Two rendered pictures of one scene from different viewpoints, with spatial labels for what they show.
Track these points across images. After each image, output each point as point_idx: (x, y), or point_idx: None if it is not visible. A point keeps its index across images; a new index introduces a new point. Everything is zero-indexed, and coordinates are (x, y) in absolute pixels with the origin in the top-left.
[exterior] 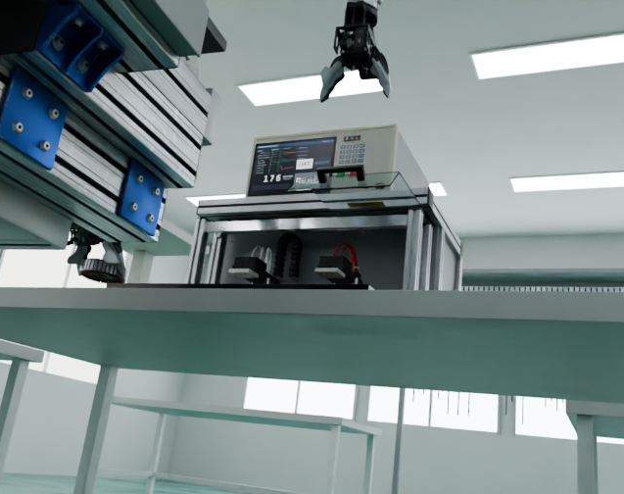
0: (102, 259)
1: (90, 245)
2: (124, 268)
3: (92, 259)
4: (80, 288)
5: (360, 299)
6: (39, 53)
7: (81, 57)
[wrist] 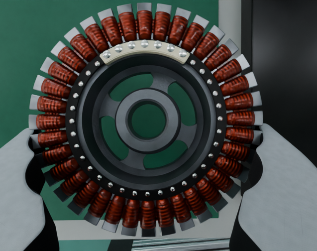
0: (203, 212)
1: (29, 250)
2: (260, 101)
3: (163, 234)
4: (201, 237)
5: None
6: None
7: None
